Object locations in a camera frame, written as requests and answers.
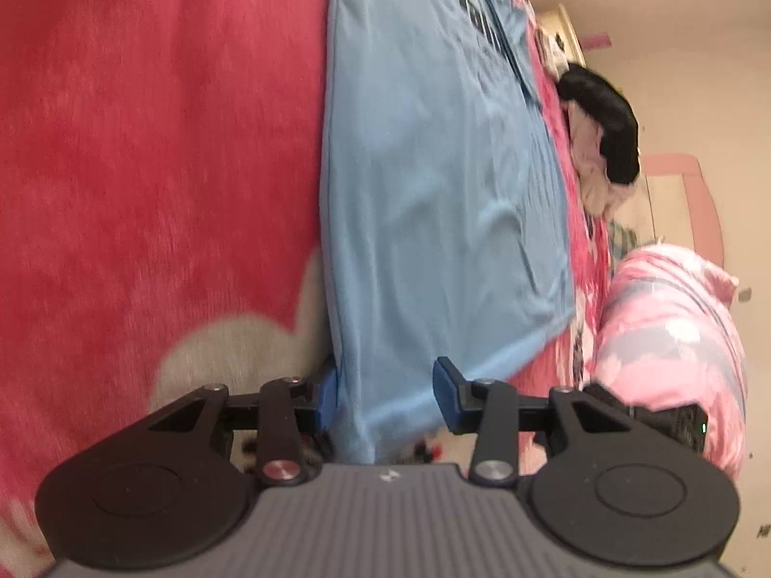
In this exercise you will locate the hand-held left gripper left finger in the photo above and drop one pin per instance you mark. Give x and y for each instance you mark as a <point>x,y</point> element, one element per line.
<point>328,397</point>

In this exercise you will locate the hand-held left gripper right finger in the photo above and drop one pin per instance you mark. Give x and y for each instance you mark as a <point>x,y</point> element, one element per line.
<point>447,397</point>

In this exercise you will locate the pink floral blanket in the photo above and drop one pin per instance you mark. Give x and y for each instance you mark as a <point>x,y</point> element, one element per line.
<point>156,162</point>

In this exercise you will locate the teal patterned cloth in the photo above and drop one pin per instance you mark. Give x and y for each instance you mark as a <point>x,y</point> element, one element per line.
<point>623,238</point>

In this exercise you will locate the black garment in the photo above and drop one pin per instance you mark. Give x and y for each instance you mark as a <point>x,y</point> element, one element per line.
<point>608,114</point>

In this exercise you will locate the pink floral quilt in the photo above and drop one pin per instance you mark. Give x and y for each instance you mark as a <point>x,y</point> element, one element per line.
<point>668,337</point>

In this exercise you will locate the cream cabinet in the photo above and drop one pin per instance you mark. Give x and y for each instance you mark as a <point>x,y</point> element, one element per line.
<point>566,24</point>

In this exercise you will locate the pale pink crumpled garment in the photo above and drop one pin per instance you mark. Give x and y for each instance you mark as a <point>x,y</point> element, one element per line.
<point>593,174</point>

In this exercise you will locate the pink wall strip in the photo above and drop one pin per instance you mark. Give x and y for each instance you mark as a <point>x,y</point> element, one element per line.
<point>596,42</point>

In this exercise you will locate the light blue shirt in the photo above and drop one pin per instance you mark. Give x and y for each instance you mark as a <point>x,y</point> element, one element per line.
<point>433,180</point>

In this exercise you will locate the pink arched frame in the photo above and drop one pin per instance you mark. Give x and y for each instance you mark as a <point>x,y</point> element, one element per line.
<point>699,192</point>

